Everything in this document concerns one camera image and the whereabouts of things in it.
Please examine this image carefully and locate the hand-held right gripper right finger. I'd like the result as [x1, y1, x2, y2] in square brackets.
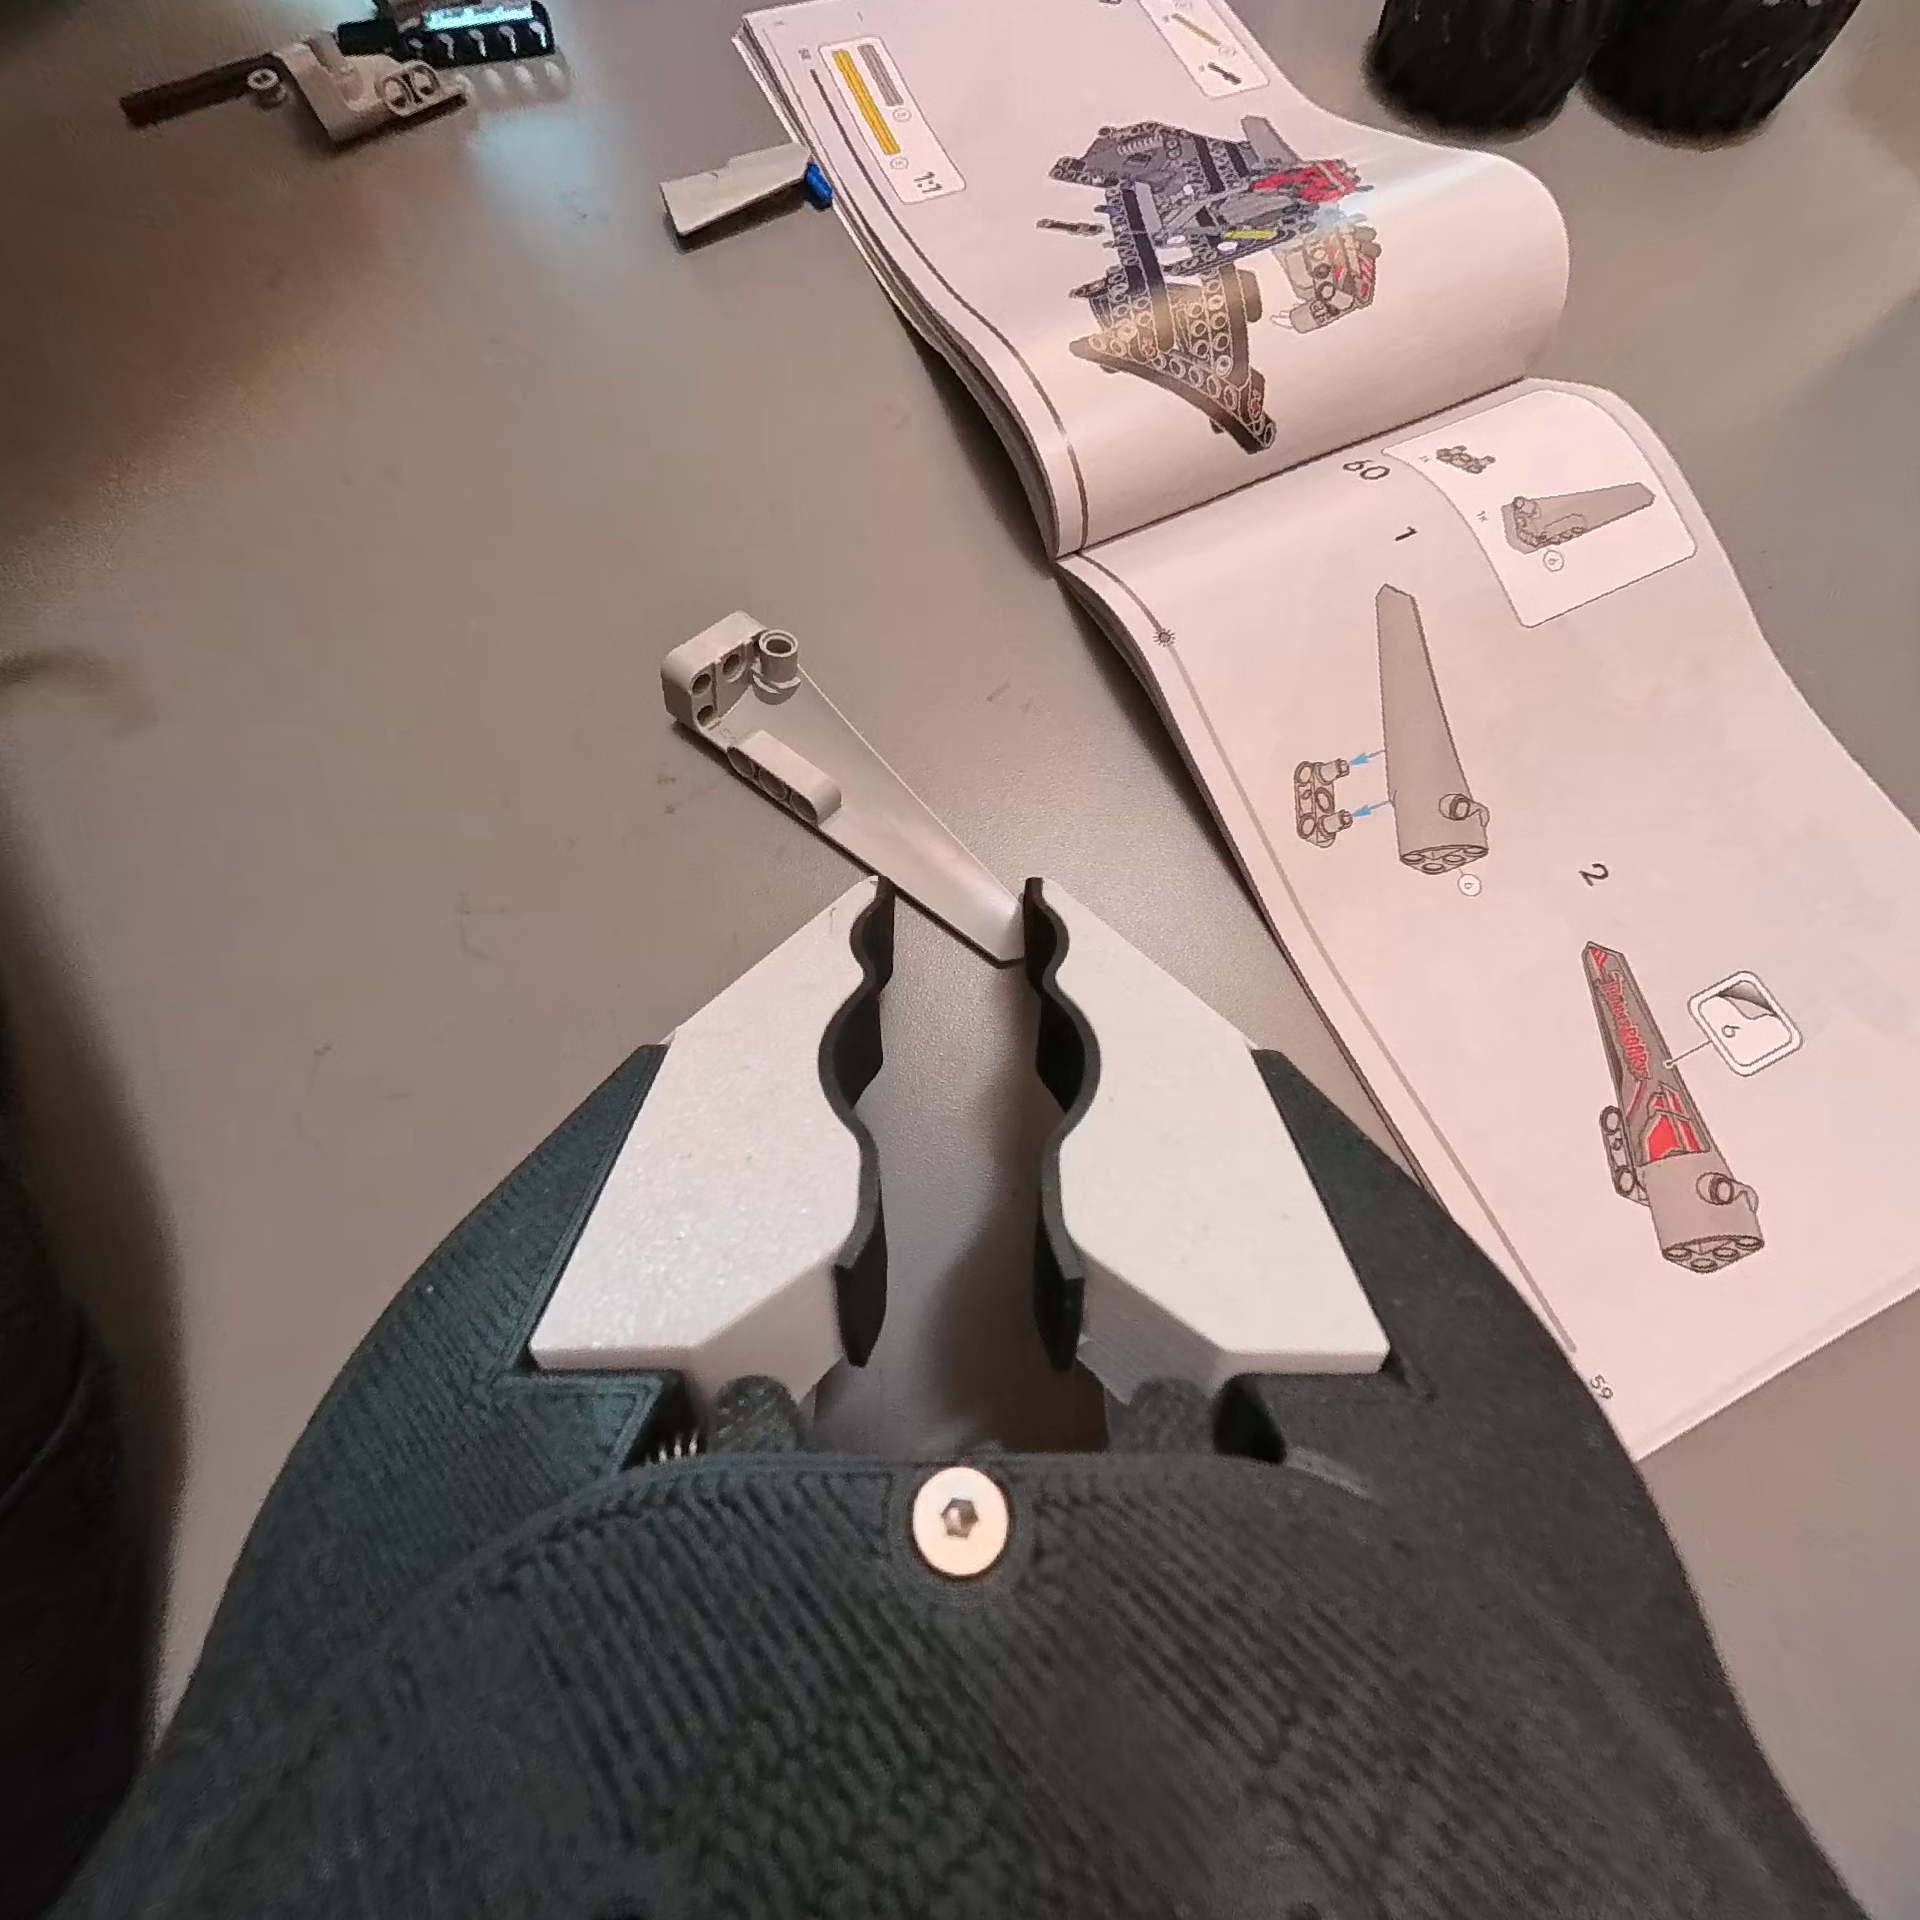
[1025, 880, 1391, 1419]

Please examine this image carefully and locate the black toy brick beam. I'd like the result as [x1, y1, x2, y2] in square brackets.
[337, 0, 559, 69]

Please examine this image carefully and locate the toy brick instruction booklet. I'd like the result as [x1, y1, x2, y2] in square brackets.
[732, 0, 1920, 1464]

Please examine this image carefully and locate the grey toy brick wing panel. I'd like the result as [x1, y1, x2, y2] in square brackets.
[660, 626, 1029, 962]

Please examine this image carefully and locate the small grey wedge brick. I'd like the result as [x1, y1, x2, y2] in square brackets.
[660, 141, 812, 243]

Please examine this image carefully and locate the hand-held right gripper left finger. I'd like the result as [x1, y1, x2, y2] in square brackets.
[529, 880, 898, 1413]

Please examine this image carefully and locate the grey angled brick assembly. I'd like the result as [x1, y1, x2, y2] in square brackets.
[118, 32, 473, 148]

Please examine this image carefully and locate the black toy tyre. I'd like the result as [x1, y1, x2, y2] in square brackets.
[1587, 0, 1825, 136]
[1371, 0, 1599, 126]

